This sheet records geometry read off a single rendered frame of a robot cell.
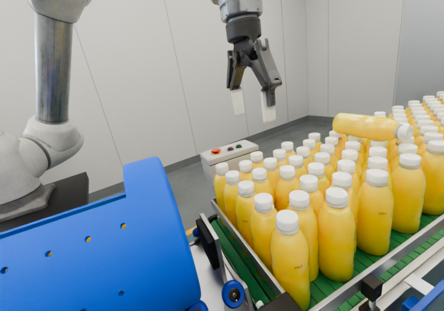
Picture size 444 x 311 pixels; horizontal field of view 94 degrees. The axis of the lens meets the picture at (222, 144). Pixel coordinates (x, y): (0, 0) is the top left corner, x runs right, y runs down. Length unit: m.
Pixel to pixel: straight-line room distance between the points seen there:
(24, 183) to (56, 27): 0.53
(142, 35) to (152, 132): 1.32
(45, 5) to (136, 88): 2.38
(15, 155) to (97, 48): 2.37
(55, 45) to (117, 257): 0.74
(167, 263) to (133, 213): 0.08
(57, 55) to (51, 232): 0.68
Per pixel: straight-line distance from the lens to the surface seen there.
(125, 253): 0.33
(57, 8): 0.88
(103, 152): 3.21
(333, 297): 0.47
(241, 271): 0.61
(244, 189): 0.50
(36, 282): 0.36
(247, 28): 0.48
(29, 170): 0.99
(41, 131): 1.03
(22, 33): 3.24
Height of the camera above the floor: 1.36
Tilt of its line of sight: 18 degrees down
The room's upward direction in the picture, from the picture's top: 9 degrees counter-clockwise
